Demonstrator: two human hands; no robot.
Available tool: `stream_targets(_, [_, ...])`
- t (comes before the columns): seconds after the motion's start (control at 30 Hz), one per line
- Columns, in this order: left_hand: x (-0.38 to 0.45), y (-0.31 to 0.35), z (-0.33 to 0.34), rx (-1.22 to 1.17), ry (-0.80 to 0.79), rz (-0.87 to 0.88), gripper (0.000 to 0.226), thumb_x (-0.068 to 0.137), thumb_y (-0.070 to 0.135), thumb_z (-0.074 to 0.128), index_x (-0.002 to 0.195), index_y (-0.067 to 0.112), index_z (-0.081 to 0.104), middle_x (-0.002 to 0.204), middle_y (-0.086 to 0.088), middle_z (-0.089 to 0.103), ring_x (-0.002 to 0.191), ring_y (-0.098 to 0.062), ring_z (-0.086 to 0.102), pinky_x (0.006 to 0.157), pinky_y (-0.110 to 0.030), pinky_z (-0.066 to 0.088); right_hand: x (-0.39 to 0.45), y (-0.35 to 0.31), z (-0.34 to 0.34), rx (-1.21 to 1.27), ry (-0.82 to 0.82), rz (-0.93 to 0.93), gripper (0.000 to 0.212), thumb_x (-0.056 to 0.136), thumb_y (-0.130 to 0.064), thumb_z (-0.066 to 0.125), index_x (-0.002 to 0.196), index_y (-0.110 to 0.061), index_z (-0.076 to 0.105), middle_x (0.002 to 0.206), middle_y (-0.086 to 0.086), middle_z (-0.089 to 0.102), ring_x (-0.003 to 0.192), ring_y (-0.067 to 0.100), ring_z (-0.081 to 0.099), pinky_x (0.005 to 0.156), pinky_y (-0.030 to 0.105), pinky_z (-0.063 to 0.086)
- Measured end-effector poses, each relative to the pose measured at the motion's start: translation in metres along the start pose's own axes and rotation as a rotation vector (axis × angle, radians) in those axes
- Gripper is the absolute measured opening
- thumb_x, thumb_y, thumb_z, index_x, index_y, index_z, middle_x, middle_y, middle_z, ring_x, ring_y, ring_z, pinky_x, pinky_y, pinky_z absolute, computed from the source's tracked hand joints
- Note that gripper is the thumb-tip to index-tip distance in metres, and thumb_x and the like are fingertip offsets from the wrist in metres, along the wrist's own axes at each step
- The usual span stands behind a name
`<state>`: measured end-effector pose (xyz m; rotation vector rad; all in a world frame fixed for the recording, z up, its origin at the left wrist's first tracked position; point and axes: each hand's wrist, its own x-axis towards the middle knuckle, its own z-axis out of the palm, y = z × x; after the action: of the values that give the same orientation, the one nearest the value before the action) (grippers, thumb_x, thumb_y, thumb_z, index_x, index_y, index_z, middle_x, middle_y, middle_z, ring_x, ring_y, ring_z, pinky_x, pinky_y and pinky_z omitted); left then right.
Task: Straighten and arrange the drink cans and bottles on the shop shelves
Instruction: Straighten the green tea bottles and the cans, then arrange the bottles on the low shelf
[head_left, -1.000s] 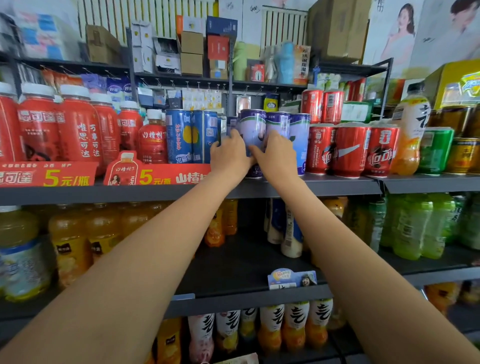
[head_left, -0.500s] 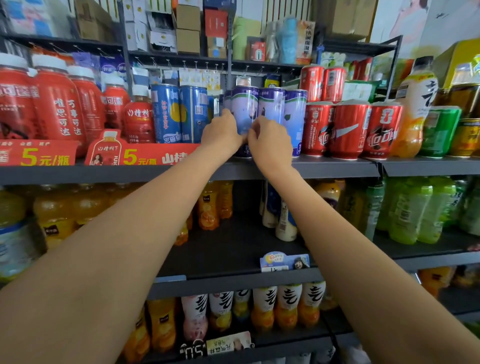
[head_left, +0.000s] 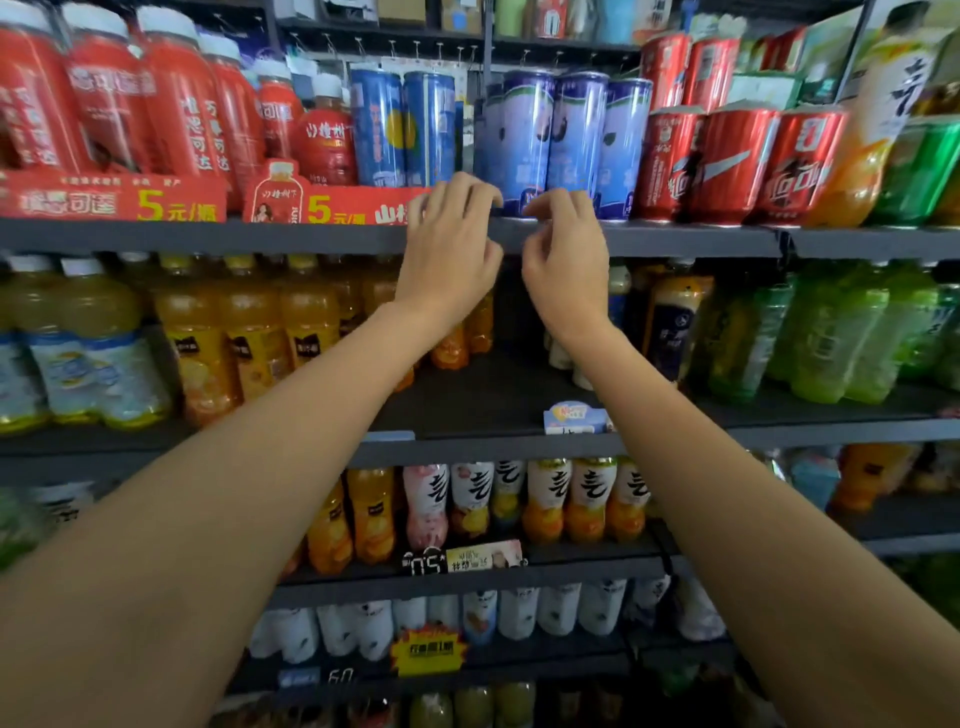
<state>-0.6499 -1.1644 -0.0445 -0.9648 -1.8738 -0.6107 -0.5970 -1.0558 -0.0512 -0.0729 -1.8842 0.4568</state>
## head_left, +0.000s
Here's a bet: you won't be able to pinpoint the blue can with yellow print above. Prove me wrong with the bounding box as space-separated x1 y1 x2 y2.
348 66 410 189
402 69 459 189

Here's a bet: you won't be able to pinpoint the row of orange juice bottles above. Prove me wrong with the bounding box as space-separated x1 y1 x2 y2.
118 253 496 429

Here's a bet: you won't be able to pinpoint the large orange juice bottle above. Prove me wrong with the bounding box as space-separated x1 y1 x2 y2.
806 0 955 230

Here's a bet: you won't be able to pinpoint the row of white drink bottles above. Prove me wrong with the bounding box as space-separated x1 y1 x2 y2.
247 573 726 666

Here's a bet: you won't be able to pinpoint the person's left hand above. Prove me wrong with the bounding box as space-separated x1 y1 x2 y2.
395 172 505 333

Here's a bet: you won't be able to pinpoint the black and white price tag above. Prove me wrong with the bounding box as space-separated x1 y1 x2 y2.
401 540 526 576

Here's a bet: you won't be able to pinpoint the row of green tea bottles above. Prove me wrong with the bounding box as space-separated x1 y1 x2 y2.
686 258 960 406

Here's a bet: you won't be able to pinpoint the pale yellow bottle, blue label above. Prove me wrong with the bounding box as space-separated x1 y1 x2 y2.
7 255 100 426
60 257 175 431
0 255 50 438

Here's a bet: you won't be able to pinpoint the yellow green drink bottle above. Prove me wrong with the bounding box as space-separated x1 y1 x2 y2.
408 693 456 728
453 686 497 728
495 681 538 728

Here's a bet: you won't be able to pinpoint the orange juice bottle, white label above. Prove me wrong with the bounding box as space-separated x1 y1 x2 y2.
522 459 573 545
450 462 496 540
491 460 527 526
566 457 618 545
606 459 653 543

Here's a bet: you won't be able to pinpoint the green and white carton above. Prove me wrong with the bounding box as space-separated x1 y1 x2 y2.
726 71 805 111

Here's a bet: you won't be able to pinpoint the row of red juice bottles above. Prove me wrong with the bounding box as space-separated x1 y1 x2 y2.
0 0 359 215

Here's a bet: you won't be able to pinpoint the person's left forearm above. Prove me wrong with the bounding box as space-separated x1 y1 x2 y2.
0 296 470 728

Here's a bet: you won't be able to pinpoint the orange bottle with dark label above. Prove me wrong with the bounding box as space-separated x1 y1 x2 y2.
346 468 397 566
307 480 354 577

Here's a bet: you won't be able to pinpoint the assorted small goods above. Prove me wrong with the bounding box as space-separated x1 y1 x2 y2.
277 0 676 45

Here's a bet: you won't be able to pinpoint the pink juice bottle, white label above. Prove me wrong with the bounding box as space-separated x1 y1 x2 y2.
402 465 452 554

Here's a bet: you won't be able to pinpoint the large green soda bottle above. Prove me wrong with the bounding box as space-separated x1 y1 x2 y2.
870 116 960 228

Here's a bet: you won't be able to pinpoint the blue and white drink can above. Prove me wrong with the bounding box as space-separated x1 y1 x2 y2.
480 69 558 219
596 77 655 222
546 71 610 200

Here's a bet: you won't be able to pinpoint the red sign with bottle cutout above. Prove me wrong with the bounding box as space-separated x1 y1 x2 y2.
243 159 430 226

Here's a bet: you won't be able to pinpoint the dark metal shelf board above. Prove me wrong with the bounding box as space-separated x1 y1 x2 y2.
0 216 960 262
266 491 960 610
227 636 741 702
0 348 960 485

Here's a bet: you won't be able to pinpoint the person's right hand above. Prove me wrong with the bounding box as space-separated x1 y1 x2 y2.
522 189 613 348

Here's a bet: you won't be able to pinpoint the dark label drink bottle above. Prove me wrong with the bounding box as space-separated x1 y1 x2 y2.
643 273 715 384

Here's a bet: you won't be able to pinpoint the stack of red cola cans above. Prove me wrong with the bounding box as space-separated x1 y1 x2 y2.
636 26 850 228

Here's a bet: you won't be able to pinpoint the light blue drink bottle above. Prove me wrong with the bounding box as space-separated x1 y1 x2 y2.
787 448 843 513

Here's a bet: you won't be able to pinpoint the long red price sign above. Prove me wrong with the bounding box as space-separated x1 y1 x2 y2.
0 168 230 224

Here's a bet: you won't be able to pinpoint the person's right forearm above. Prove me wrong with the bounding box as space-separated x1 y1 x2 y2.
551 318 960 728

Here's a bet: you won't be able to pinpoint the yellow starburst sign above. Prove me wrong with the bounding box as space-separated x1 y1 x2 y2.
390 624 471 679

